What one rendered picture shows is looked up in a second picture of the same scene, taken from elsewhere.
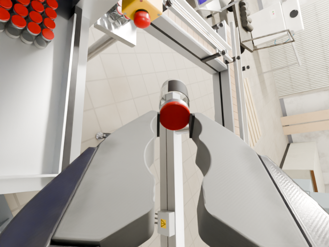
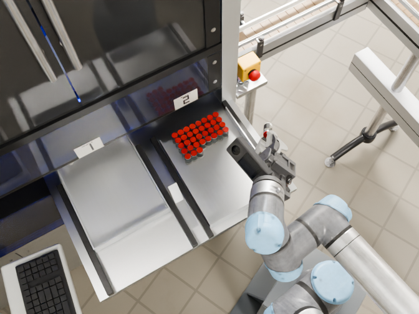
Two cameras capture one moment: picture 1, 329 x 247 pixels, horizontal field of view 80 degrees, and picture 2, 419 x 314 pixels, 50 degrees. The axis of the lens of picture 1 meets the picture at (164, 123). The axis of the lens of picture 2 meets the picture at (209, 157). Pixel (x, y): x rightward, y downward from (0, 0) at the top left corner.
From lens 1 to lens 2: 1.05 m
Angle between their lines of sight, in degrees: 36
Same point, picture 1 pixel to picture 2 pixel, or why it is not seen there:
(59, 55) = (236, 133)
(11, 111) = (240, 173)
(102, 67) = (273, 92)
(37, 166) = not seen: hidden behind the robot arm
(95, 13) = (232, 94)
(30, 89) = not seen: hidden behind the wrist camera
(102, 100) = (302, 124)
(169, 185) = not seen: outside the picture
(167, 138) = (392, 106)
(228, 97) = (398, 17)
